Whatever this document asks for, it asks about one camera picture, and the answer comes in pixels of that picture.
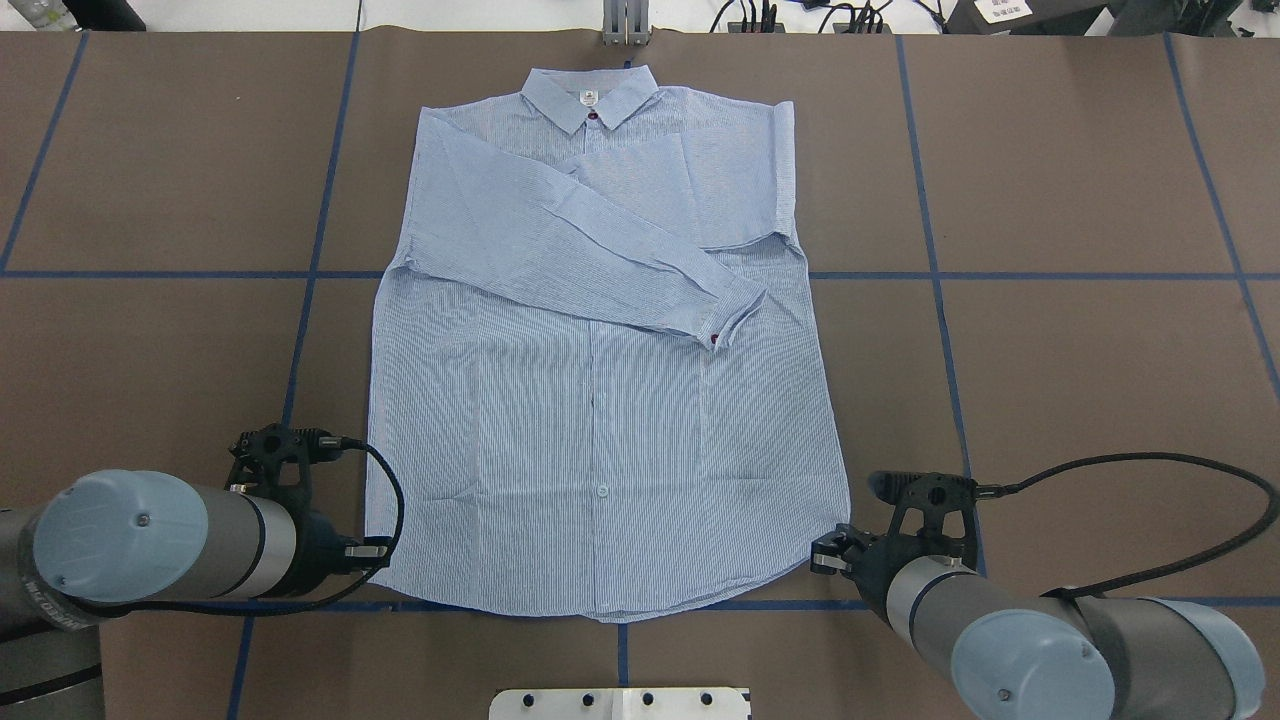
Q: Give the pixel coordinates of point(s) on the light blue striped shirt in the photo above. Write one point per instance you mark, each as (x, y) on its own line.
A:
(595, 363)

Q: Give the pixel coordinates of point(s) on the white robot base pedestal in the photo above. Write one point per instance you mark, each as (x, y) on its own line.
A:
(623, 703)

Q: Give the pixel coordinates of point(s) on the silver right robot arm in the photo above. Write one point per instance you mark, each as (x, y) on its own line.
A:
(1072, 653)

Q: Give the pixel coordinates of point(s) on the grey aluminium frame post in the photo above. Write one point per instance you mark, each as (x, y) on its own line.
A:
(626, 23)

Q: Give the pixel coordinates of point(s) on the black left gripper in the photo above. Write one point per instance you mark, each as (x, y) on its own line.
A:
(318, 541)

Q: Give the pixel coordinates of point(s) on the black labelled box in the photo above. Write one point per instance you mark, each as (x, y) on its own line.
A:
(1036, 18)

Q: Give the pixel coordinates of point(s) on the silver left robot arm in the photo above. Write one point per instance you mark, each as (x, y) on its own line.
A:
(121, 541)

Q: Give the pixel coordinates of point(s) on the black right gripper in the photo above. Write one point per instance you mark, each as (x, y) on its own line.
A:
(872, 570)

